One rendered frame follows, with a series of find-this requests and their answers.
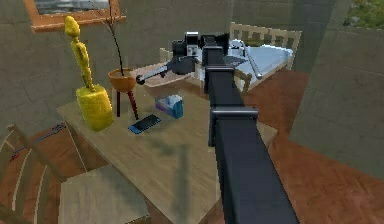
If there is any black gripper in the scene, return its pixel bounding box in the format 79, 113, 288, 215
135, 39, 198, 86

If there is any pale side table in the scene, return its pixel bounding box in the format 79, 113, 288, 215
130, 63, 203, 90

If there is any orange pot plant on stand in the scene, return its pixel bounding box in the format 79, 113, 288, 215
97, 6, 140, 121

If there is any blue tissue box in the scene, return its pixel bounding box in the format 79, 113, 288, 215
154, 94, 185, 120

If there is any blue black phone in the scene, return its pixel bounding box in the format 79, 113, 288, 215
128, 113, 162, 135

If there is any yellow statue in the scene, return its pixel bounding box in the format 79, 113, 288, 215
63, 15, 115, 133

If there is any wooden table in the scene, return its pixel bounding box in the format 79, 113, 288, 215
56, 82, 278, 224

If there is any white pillow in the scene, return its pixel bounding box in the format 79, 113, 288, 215
229, 39, 248, 52

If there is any grey baseball bat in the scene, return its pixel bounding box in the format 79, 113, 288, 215
240, 41, 263, 81

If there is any white framed bed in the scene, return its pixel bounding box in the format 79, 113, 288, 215
159, 21, 303, 95

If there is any wooden chair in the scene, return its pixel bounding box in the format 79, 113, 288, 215
6, 123, 152, 224

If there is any orange white striped rug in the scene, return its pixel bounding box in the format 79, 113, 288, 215
0, 128, 89, 224

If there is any orange framed wall picture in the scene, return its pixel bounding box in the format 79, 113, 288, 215
23, 0, 128, 34

